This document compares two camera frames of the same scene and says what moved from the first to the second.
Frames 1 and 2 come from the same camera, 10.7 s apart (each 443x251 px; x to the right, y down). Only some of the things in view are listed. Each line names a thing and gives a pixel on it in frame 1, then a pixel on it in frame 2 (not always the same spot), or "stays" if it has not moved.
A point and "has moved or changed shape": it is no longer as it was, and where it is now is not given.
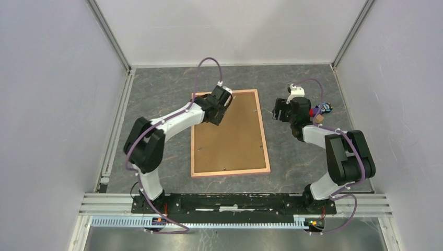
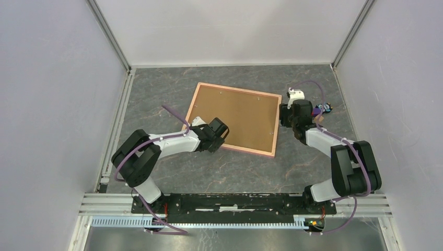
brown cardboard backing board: [236, 144] has moved or changed shape
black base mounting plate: [235, 205] stays
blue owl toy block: [326, 107] stays
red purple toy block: [313, 112] stays
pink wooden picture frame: [222, 173] -> [244, 91]
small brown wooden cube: [319, 118] stays
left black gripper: [218, 120] -> [219, 141]
